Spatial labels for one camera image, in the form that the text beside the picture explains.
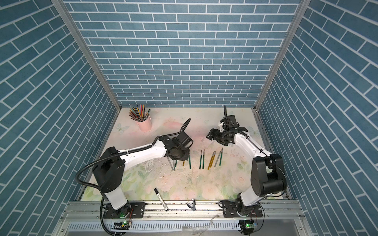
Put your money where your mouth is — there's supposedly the green carving knife capped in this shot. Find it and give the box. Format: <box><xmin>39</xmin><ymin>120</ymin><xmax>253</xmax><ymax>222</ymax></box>
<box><xmin>199</xmin><ymin>150</ymin><xmax>203</xmax><ymax>170</ymax></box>

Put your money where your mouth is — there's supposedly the silver carving knife capped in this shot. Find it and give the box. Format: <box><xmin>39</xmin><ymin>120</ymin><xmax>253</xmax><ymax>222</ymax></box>
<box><xmin>214</xmin><ymin>149</ymin><xmax>222</xmax><ymax>168</ymax></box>

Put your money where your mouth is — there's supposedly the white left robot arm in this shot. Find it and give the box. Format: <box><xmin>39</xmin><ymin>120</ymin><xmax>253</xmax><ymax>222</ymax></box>
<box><xmin>92</xmin><ymin>131</ymin><xmax>194</xmax><ymax>210</ymax></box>

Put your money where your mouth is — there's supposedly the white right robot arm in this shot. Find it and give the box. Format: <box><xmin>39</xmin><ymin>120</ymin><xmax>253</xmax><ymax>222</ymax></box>
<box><xmin>206</xmin><ymin>115</ymin><xmax>287</xmax><ymax>209</ymax></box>

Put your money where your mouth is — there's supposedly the pink metal pencil cup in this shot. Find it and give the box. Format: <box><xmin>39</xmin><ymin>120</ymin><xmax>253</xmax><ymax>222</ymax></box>
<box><xmin>136</xmin><ymin>117</ymin><xmax>153</xmax><ymax>132</ymax></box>

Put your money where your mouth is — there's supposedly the coloured pencils bundle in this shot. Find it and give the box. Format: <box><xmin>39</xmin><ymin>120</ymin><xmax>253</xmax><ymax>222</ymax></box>
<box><xmin>129</xmin><ymin>105</ymin><xmax>151</xmax><ymax>122</ymax></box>

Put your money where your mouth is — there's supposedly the black marker pen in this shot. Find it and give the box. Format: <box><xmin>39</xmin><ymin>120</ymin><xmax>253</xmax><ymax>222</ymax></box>
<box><xmin>154</xmin><ymin>188</ymin><xmax>169</xmax><ymax>211</ymax></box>

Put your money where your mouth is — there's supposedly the black binder clip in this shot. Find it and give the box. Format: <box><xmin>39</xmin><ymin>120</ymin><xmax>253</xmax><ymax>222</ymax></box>
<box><xmin>186</xmin><ymin>199</ymin><xmax>196</xmax><ymax>211</ymax></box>

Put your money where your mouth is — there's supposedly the aluminium corner frame post right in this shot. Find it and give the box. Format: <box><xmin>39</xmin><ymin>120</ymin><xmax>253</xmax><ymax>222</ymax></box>
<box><xmin>254</xmin><ymin>0</ymin><xmax>311</xmax><ymax>111</ymax></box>

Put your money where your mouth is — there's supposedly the aluminium corner frame post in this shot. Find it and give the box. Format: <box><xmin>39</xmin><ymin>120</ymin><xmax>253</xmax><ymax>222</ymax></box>
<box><xmin>254</xmin><ymin>0</ymin><xmax>311</xmax><ymax>111</ymax></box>
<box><xmin>51</xmin><ymin>0</ymin><xmax>122</xmax><ymax>112</ymax></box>

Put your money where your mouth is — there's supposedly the aluminium front rail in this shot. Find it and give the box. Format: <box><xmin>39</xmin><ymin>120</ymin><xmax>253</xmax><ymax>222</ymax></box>
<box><xmin>53</xmin><ymin>200</ymin><xmax>312</xmax><ymax>236</ymax></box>

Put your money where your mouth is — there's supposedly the aluminium corner frame post left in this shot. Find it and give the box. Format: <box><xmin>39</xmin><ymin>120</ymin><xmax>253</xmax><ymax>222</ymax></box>
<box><xmin>51</xmin><ymin>0</ymin><xmax>122</xmax><ymax>112</ymax></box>

